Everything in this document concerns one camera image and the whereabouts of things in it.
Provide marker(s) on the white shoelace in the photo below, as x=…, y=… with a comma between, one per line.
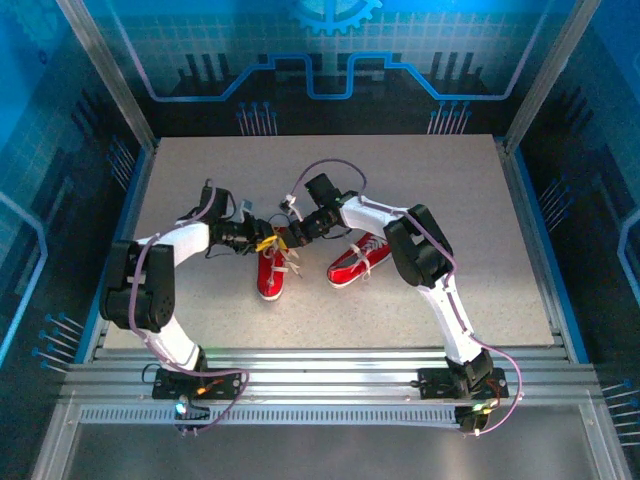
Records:
x=281, y=270
x=365, y=260

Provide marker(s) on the red canvas sneaker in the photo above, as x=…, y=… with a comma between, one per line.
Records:
x=345, y=272
x=270, y=285

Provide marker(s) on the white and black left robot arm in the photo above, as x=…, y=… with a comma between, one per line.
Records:
x=140, y=290

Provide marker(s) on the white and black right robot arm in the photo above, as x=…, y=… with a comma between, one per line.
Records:
x=420, y=250

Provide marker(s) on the blue table edge strip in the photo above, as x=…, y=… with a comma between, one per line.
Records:
x=129, y=200

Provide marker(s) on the small black electronics box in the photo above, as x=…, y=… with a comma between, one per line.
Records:
x=470, y=420
x=195, y=412

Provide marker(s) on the grey metal panel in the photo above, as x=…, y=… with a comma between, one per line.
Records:
x=325, y=455

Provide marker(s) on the aluminium table side rail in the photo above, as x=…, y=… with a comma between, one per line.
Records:
x=518, y=200
x=139, y=200

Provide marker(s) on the aluminium mounting rail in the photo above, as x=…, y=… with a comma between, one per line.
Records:
x=325, y=375

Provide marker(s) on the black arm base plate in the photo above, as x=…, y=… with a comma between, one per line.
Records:
x=432, y=387
x=165, y=391

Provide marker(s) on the aluminium frame post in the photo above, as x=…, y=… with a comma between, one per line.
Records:
x=110, y=75
x=547, y=75

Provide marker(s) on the aluminium lower frame rail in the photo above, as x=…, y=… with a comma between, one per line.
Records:
x=607, y=445
x=55, y=445

